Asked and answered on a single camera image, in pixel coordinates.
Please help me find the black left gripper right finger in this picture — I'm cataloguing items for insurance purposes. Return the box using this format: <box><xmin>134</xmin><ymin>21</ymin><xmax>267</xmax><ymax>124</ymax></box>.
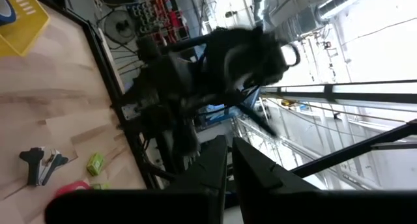
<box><xmin>232</xmin><ymin>137</ymin><xmax>417</xmax><ymax>224</ymax></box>

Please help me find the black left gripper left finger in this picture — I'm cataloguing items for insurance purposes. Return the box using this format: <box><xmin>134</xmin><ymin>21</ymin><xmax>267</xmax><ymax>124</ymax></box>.
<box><xmin>44</xmin><ymin>135</ymin><xmax>229</xmax><ymax>224</ymax></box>

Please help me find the pink tape roll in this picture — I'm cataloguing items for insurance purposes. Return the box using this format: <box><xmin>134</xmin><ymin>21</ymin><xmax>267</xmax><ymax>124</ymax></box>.
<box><xmin>53</xmin><ymin>180</ymin><xmax>91</xmax><ymax>199</ymax></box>

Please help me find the round floor fan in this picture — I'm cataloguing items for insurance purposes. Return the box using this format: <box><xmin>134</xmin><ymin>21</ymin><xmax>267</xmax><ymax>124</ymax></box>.
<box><xmin>103</xmin><ymin>9</ymin><xmax>137</xmax><ymax>45</ymax></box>

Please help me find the red parts bin rack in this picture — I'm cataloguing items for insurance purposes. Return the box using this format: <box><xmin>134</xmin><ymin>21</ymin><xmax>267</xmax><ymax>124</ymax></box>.
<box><xmin>126</xmin><ymin>0</ymin><xmax>190</xmax><ymax>45</ymax></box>

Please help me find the yellow plastic basket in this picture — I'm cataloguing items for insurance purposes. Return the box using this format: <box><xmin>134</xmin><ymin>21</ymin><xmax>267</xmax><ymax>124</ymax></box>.
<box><xmin>0</xmin><ymin>0</ymin><xmax>51</xmax><ymax>58</ymax></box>

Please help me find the black diagonal frame strut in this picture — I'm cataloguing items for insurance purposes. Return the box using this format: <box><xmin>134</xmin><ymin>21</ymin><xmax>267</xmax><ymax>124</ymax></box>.
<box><xmin>291</xmin><ymin>119</ymin><xmax>417</xmax><ymax>178</ymax></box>

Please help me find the black frame post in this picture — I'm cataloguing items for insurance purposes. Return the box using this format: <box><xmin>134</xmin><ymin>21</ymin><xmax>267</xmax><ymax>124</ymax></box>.
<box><xmin>260</xmin><ymin>79</ymin><xmax>417</xmax><ymax>104</ymax></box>

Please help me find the black aluminium table frame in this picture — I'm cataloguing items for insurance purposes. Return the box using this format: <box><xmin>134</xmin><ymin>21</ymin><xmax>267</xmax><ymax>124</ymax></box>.
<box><xmin>31</xmin><ymin>0</ymin><xmax>179</xmax><ymax>191</ymax></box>

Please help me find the silver ceiling air duct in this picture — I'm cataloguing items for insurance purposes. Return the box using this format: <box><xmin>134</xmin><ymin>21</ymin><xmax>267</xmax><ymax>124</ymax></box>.
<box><xmin>314</xmin><ymin>0</ymin><xmax>371</xmax><ymax>22</ymax></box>

